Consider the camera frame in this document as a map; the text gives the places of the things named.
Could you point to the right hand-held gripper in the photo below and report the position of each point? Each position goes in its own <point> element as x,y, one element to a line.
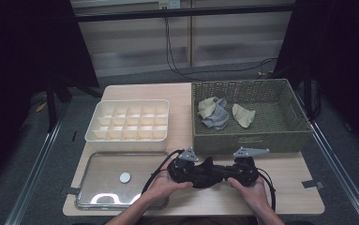
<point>244,173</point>

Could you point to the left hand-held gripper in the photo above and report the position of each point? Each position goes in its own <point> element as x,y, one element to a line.
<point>180,172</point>

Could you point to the black sock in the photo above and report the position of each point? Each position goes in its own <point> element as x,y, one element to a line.
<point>214,170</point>
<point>205,176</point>

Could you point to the grey sock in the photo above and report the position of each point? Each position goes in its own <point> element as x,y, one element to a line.
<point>221,117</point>
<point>208,122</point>

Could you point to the pale green sock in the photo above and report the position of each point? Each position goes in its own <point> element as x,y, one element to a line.
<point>244,115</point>
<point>206,108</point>

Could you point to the cream divided organizer box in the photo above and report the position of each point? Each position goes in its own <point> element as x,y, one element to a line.
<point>127,143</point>

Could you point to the green woven basket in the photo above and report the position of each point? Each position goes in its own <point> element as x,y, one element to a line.
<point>286,112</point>

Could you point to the clear plastic lid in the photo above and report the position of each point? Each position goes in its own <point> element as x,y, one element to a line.
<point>105,175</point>

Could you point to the person's left hand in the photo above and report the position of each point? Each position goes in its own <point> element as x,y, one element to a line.
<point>161,187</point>

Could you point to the person's right hand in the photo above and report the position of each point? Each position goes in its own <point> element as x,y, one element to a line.
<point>255,195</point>

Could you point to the white round lid knob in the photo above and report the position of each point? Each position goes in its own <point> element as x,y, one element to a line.
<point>125,177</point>

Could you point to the grey tape strip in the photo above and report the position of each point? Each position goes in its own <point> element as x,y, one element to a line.
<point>311,184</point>
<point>72,191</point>

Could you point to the black metal stand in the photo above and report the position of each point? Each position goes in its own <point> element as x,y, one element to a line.
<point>51,106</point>

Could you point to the black curtain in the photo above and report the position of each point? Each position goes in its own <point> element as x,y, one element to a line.
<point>17,62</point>
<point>339,47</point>

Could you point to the black horizontal bar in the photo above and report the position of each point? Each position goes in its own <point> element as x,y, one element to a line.
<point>183,13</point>

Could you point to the metal floor rail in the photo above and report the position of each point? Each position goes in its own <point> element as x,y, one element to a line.
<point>33,178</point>
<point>342,175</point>

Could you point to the white wall socket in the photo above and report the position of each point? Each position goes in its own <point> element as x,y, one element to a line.
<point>169,3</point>

